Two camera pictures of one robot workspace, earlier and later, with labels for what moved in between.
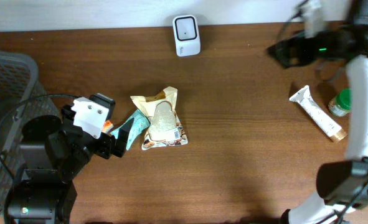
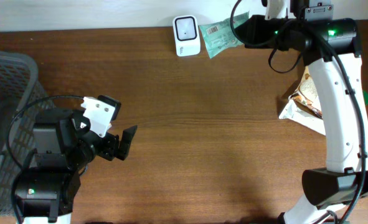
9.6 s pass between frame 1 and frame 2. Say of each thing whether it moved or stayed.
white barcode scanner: stayed
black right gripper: moved
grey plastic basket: stayed
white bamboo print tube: moved
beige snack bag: moved
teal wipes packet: moved
